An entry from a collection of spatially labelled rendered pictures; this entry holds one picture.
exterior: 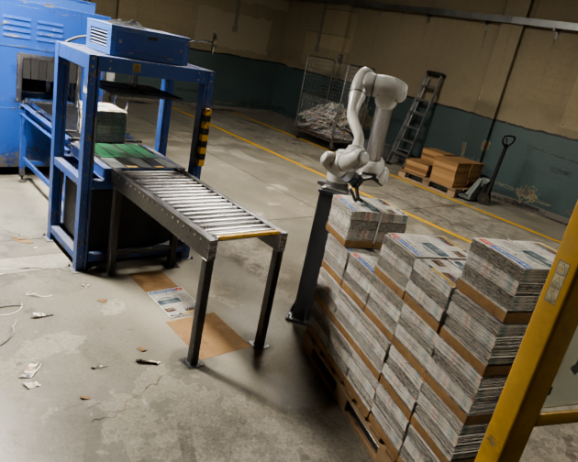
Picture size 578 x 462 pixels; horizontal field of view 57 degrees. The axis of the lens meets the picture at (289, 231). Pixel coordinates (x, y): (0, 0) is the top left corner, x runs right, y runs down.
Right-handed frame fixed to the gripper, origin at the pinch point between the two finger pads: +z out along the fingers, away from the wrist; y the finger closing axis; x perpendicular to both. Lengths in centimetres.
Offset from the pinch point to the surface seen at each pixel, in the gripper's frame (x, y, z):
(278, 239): -13, 56, -26
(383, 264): 53, 27, -5
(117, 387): 21, 163, -70
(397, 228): 14.2, 7.9, 19.3
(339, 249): 6.5, 38.3, 0.4
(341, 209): 0.5, 18.2, -11.2
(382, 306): 61, 44, 4
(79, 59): -133, 43, -163
